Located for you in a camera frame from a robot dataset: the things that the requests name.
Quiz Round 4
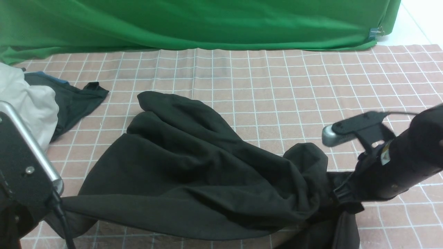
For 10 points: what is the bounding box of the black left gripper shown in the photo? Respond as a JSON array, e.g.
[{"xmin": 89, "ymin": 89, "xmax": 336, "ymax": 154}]
[{"xmin": 0, "ymin": 201, "xmax": 45, "ymax": 249}]

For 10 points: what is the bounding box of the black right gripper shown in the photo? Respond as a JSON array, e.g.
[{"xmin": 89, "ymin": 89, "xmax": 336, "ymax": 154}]
[{"xmin": 334, "ymin": 104, "xmax": 443, "ymax": 204}]

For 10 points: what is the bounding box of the white garment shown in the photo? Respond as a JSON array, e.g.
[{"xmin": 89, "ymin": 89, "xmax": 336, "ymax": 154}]
[{"xmin": 0, "ymin": 63, "xmax": 60, "ymax": 151}]

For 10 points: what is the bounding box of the dark gray long-sleeve top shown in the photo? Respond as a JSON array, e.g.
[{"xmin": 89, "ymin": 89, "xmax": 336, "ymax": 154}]
[{"xmin": 62, "ymin": 91, "xmax": 360, "ymax": 249}]

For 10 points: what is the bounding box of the metal binder clip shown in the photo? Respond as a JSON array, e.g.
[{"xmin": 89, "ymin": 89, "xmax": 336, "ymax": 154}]
[{"xmin": 368, "ymin": 26, "xmax": 385, "ymax": 41}]

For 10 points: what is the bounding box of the dark teal garment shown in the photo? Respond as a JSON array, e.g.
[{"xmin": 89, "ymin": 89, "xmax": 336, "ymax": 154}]
[{"xmin": 24, "ymin": 72, "xmax": 109, "ymax": 142}]

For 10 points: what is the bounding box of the blue garment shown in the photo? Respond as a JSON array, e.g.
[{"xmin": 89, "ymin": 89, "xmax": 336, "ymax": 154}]
[{"xmin": 35, "ymin": 71, "xmax": 70, "ymax": 85}]

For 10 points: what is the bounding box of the pink checkered tablecloth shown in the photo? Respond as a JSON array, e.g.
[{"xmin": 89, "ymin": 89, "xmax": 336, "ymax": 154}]
[{"xmin": 14, "ymin": 45, "xmax": 443, "ymax": 249}]

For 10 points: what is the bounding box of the green backdrop cloth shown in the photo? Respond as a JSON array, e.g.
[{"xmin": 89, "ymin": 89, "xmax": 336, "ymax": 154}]
[{"xmin": 0, "ymin": 0, "xmax": 401, "ymax": 65}]

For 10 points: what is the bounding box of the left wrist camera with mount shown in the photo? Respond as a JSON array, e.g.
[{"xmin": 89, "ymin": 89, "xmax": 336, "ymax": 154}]
[{"xmin": 0, "ymin": 101, "xmax": 64, "ymax": 206}]

